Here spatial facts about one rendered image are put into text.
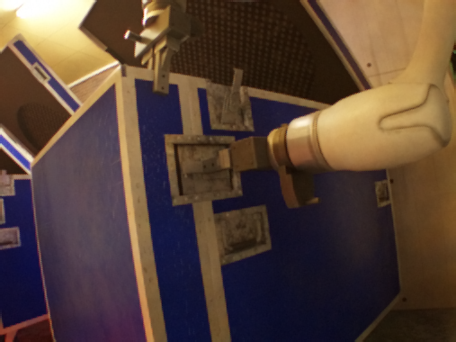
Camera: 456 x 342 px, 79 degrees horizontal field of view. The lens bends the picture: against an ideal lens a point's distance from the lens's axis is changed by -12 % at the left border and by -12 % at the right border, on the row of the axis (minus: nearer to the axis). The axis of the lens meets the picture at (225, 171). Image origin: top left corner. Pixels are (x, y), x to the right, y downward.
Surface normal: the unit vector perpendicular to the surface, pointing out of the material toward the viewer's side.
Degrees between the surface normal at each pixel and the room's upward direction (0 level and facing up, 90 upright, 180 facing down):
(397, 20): 90
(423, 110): 91
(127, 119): 90
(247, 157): 90
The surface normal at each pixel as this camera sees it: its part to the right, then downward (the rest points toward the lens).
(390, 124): -0.61, 0.11
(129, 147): 0.66, -0.15
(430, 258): -0.44, 0.00
